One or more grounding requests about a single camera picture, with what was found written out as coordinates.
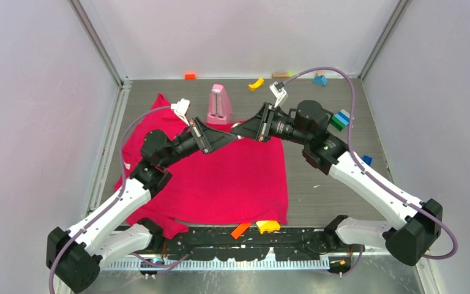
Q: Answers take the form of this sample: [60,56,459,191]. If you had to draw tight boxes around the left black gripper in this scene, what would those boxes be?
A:
[160,117,237,168]

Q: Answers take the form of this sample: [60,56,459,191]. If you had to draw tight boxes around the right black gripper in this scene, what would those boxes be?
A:
[231,103,310,146]

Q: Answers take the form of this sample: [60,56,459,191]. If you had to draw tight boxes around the red cloth garment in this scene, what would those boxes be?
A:
[113,93,289,239]

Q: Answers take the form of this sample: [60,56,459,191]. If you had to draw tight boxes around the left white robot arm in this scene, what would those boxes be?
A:
[46,118,238,293]

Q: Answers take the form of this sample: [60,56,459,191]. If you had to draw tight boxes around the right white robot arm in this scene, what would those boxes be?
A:
[231,100,443,266]

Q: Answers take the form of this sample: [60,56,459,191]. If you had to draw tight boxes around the pink metronome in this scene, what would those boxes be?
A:
[207,84,233,125]

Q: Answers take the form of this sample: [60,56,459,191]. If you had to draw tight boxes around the yellow curved block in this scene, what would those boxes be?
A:
[248,78,264,91]

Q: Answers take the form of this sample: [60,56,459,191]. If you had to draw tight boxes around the tan wooden block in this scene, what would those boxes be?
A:
[272,72,294,79]

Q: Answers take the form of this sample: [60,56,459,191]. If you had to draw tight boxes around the small orange block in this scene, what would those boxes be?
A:
[184,73,196,80]

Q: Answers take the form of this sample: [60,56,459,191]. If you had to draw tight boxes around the blue triangular block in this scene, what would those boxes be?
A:
[313,71,328,86]

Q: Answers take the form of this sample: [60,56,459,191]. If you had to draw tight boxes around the orange rectangular block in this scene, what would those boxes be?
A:
[230,222,252,239]

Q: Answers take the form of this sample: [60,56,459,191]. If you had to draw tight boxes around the stacked green blue bricks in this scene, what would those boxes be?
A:
[330,109,350,132]

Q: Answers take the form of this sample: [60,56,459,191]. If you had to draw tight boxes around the yellow block pile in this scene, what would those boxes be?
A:
[256,220,281,235]

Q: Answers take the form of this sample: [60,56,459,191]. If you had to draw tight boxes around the blue lego brick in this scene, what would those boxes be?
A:
[362,155,373,166]

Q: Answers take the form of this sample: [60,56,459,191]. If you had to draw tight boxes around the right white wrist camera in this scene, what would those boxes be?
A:
[269,81,288,108]

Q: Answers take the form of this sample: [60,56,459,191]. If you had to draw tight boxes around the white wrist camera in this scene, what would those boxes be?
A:
[269,81,288,108]
[171,98,190,126]

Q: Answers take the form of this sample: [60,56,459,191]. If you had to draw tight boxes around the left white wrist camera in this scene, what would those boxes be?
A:
[171,98,190,126]

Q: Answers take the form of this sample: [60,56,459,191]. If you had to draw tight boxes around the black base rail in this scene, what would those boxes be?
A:
[137,227,359,262]

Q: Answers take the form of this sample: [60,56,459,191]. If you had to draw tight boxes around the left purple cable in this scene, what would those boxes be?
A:
[47,105,179,294]

